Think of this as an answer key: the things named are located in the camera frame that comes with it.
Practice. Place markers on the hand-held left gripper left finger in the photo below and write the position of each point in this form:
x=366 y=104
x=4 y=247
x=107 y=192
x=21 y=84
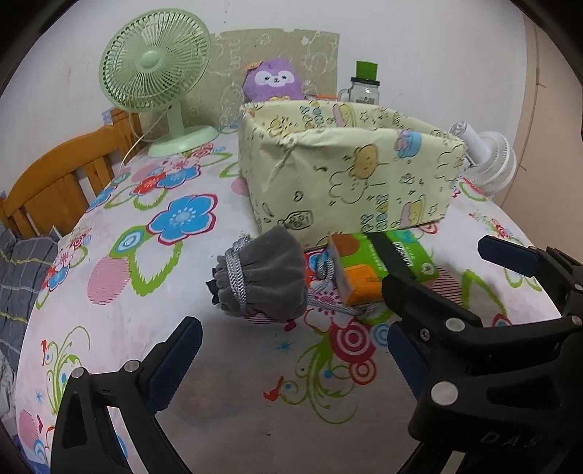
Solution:
x=175 y=364

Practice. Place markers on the purple plush toy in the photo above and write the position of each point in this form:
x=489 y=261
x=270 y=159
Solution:
x=273 y=79

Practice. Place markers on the glass mug with green lid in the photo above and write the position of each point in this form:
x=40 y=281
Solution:
x=364 y=93

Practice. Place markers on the green orange tissue packet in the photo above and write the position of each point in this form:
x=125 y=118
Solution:
x=360 y=278

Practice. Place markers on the beige wooden door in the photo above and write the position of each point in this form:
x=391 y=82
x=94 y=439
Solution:
x=555 y=114

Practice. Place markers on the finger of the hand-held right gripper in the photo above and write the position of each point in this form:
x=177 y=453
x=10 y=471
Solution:
x=423 y=301
x=505 y=255

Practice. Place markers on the yellow cartoon printed box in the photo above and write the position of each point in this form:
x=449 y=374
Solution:
x=341 y=182

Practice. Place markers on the green desk fan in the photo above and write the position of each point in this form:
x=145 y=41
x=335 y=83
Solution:
x=150 y=61

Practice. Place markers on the green cartoon printed board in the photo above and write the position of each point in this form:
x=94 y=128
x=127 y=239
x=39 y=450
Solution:
x=319 y=59

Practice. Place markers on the white floor fan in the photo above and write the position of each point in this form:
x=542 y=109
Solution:
x=494 y=159

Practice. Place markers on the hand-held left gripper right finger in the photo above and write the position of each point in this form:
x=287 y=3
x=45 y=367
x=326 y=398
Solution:
x=407 y=360

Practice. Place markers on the wooden chair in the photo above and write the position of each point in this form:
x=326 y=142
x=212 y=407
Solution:
x=50 y=182

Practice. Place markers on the clear jar with orange lid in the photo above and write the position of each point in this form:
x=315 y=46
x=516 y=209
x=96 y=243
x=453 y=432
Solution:
x=325 y=97

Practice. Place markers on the grey plaid bedding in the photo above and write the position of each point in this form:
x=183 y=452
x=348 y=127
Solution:
x=22 y=273

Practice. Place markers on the floral tablecloth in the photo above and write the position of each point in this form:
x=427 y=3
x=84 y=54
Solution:
x=136 y=310

